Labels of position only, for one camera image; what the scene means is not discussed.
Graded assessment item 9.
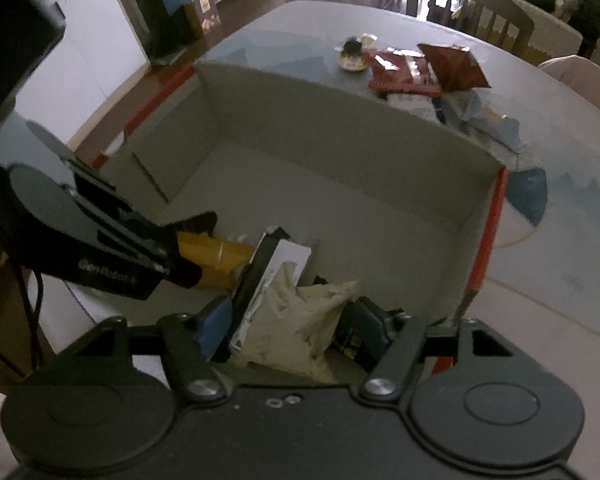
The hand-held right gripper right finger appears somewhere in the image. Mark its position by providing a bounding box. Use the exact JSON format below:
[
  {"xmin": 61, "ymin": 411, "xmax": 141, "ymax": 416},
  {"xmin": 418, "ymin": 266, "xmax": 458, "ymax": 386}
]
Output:
[{"xmin": 355, "ymin": 296, "xmax": 521, "ymax": 402}]

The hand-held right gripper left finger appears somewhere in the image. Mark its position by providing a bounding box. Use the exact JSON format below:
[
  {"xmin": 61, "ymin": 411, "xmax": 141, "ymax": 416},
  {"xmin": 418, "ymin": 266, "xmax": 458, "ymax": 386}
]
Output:
[{"xmin": 65, "ymin": 296, "xmax": 233, "ymax": 402}]

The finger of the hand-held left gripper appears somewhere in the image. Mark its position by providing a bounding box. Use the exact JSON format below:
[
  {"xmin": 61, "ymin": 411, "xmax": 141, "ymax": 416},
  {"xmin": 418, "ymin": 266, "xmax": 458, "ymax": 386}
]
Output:
[
  {"xmin": 72, "ymin": 159, "xmax": 204, "ymax": 289},
  {"xmin": 177, "ymin": 211, "xmax": 219, "ymax": 236}
]

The small black snack packet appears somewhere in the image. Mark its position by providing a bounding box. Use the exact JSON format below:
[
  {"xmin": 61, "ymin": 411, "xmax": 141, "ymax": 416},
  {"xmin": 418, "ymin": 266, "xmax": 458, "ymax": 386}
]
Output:
[{"xmin": 329, "ymin": 297, "xmax": 381, "ymax": 362}]

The yellow and black snack packet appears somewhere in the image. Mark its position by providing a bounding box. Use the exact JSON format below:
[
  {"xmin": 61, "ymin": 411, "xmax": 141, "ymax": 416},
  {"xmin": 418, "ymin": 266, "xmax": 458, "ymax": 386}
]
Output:
[{"xmin": 177, "ymin": 232, "xmax": 257, "ymax": 290}]

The cream snack packet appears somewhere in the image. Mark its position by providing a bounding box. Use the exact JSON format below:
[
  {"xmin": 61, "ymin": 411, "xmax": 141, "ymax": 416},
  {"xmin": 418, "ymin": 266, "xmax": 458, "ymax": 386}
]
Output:
[{"xmin": 230, "ymin": 262, "xmax": 359, "ymax": 379}]

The white black-ended snack packet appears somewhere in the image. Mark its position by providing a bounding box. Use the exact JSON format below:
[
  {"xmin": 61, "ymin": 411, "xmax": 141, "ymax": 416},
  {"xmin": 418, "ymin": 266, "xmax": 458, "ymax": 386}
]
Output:
[{"xmin": 227, "ymin": 226, "xmax": 314, "ymax": 352}]

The red-edged cardboard box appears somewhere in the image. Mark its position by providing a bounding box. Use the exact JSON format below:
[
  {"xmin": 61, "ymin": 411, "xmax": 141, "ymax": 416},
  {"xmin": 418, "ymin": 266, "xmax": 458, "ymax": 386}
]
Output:
[{"xmin": 90, "ymin": 62, "xmax": 510, "ymax": 396}]

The small round jelly cup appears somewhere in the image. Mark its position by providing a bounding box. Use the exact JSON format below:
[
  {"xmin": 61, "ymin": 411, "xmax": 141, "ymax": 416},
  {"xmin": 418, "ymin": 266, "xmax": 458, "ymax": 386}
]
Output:
[{"xmin": 337, "ymin": 35, "xmax": 377, "ymax": 72}]

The pale blue cookie packet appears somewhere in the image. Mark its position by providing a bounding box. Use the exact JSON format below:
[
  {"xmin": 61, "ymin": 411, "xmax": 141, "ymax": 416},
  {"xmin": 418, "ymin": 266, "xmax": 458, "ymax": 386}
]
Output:
[{"xmin": 436, "ymin": 91, "xmax": 484, "ymax": 127}]

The dark brown snack packet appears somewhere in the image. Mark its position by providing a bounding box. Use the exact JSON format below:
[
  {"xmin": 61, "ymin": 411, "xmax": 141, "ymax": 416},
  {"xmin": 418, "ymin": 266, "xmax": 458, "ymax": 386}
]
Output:
[{"xmin": 417, "ymin": 42, "xmax": 492, "ymax": 94}]

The white cabinet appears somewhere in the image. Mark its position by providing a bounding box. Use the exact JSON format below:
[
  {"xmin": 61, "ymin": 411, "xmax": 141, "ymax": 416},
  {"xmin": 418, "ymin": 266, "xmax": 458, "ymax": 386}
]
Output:
[{"xmin": 16, "ymin": 0, "xmax": 152, "ymax": 147}]

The brown paper bag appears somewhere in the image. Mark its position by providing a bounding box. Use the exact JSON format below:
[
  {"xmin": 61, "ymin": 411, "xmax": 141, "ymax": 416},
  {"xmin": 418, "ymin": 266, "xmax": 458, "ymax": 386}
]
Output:
[{"xmin": 183, "ymin": 0, "xmax": 222, "ymax": 39}]

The pink covered dining chair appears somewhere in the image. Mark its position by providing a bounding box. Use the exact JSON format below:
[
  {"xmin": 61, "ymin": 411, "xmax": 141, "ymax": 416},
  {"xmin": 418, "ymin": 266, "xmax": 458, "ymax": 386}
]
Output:
[{"xmin": 537, "ymin": 56, "xmax": 600, "ymax": 124}]

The dark wooden dining chair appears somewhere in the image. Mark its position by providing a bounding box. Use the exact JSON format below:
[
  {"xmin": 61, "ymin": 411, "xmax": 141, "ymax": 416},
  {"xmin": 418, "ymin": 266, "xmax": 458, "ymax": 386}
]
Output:
[{"xmin": 406, "ymin": 0, "xmax": 537, "ymax": 57}]

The sofa with white cover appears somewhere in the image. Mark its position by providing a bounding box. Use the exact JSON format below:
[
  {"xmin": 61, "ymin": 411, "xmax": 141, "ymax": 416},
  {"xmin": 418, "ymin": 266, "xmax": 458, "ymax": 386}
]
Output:
[{"xmin": 474, "ymin": 0, "xmax": 584, "ymax": 54}]

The black cable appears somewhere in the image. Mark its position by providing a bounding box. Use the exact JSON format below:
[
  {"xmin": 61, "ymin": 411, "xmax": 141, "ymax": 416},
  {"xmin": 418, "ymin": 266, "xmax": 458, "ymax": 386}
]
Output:
[{"xmin": 7, "ymin": 254, "xmax": 47, "ymax": 377}]

